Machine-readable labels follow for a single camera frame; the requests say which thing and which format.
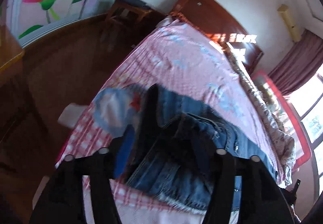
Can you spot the dark clothing on chair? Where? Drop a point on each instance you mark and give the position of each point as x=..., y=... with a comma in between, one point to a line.
x=136, y=3

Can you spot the red bed guard rail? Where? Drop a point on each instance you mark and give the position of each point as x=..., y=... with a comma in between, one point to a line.
x=286, y=116

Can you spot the mauve window curtain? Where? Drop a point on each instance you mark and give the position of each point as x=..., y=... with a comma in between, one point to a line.
x=299, y=65

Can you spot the dark wooden headboard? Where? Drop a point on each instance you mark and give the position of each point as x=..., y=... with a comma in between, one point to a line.
x=214, y=22

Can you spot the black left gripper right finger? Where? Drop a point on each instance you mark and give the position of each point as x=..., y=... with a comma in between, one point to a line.
x=261, y=199

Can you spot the wooden chair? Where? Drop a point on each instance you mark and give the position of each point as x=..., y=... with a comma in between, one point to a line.
x=115, y=11

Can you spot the wooden side table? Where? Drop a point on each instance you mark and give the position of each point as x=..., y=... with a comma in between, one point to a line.
x=11, y=56

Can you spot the blue denim jeans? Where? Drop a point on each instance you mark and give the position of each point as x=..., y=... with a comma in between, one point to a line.
x=176, y=141

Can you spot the pink checkered bed sheet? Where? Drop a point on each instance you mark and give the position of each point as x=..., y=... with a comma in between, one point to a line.
x=181, y=59

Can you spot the floral swirl quilt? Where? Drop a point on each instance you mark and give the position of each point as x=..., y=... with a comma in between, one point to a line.
x=283, y=143

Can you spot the window with dark frame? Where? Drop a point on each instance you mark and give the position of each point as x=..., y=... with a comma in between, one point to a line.
x=307, y=102

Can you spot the wall air conditioner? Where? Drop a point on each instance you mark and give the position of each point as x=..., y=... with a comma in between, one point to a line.
x=290, y=23

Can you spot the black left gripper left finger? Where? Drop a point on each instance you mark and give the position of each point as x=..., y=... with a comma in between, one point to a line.
x=132, y=121

